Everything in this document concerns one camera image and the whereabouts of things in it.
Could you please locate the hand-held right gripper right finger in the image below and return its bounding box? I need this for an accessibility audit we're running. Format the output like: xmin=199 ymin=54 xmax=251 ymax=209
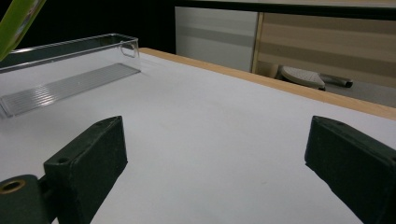
xmin=304 ymin=115 xmax=396 ymax=224

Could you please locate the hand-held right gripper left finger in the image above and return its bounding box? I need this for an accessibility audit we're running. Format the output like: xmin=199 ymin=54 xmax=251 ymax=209
xmin=42 ymin=115 xmax=129 ymax=224

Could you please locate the clear plastic packaging box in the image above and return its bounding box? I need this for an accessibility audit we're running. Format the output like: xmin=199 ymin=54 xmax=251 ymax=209
xmin=0 ymin=33 xmax=142 ymax=119

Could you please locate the office chair base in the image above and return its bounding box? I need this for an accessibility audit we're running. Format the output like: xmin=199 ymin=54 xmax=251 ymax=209
xmin=277 ymin=64 xmax=355 ymax=92

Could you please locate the white table sheet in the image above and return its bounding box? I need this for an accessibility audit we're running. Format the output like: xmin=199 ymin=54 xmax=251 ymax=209
xmin=0 ymin=50 xmax=396 ymax=224

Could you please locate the white cabinet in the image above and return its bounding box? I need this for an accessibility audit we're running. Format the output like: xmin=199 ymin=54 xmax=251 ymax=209
xmin=174 ymin=6 xmax=260 ymax=74

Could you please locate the black horizontal frame bar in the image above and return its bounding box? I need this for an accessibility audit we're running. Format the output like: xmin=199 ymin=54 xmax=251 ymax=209
xmin=173 ymin=0 xmax=396 ymax=21

